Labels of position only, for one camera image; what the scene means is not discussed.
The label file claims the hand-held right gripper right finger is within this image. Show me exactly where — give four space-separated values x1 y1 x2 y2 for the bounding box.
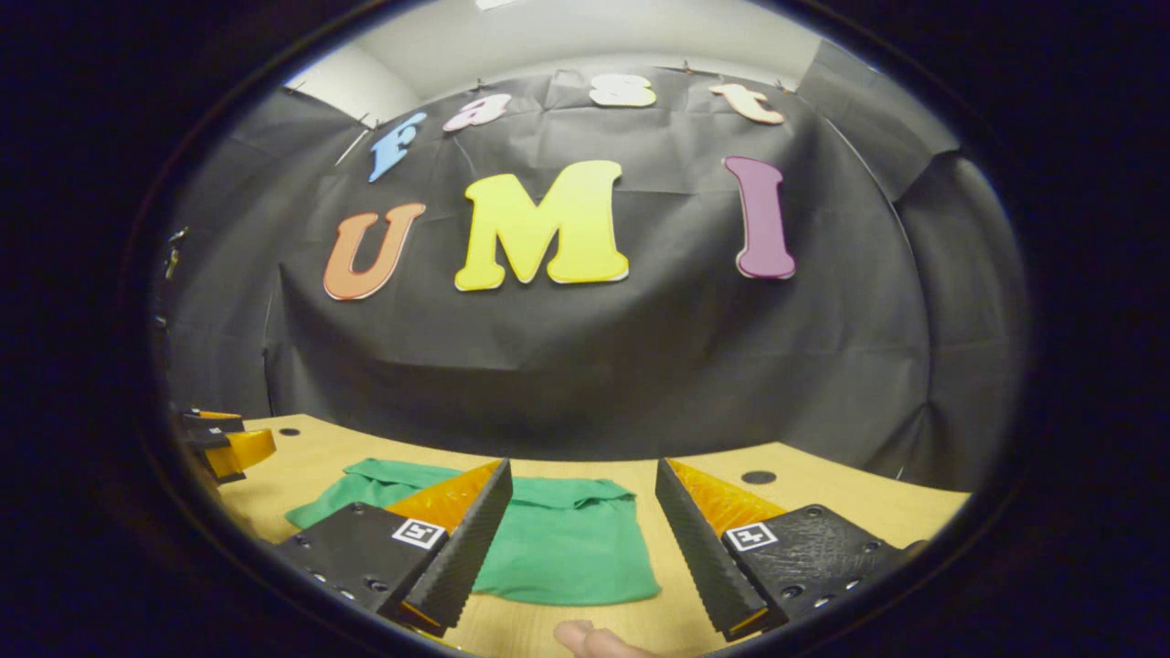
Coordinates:
654 460 924 641

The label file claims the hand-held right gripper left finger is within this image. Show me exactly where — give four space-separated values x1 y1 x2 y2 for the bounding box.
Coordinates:
272 460 515 639

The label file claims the green T-shirt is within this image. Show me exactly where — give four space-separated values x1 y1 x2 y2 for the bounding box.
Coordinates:
285 457 661 606

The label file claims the black backdrop cloth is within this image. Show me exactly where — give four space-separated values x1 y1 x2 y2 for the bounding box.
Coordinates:
165 41 1034 494

